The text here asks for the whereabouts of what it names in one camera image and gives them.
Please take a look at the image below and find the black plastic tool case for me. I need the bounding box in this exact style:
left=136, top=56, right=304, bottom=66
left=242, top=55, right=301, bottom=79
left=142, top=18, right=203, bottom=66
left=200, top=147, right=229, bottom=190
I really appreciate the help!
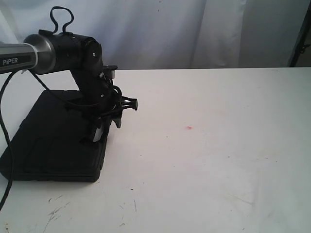
left=0, top=91, right=111, bottom=182

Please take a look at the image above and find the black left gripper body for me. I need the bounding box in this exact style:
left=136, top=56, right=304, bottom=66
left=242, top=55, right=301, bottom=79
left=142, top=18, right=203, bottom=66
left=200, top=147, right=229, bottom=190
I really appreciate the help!
left=65, top=58, right=122, bottom=129

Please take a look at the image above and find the left silver black robot arm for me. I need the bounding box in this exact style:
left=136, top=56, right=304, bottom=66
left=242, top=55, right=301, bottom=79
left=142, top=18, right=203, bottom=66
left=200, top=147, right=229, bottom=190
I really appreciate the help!
left=0, top=30, right=137, bottom=159

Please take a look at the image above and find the white backdrop curtain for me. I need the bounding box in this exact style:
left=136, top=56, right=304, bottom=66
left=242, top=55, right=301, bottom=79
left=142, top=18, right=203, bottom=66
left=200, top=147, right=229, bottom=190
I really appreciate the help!
left=0, top=0, right=310, bottom=69

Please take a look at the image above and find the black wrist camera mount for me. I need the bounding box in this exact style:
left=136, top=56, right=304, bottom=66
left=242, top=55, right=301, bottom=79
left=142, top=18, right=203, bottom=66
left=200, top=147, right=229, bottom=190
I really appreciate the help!
left=121, top=96, right=138, bottom=111

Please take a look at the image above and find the black metal stand frame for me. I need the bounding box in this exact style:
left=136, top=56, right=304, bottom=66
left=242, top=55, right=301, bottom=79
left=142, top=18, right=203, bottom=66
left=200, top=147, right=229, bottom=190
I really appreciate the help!
left=289, top=3, right=311, bottom=67

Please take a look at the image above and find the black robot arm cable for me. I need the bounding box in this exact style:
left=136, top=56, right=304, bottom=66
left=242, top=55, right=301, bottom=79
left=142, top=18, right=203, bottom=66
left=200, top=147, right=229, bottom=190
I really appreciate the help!
left=0, top=71, right=53, bottom=212

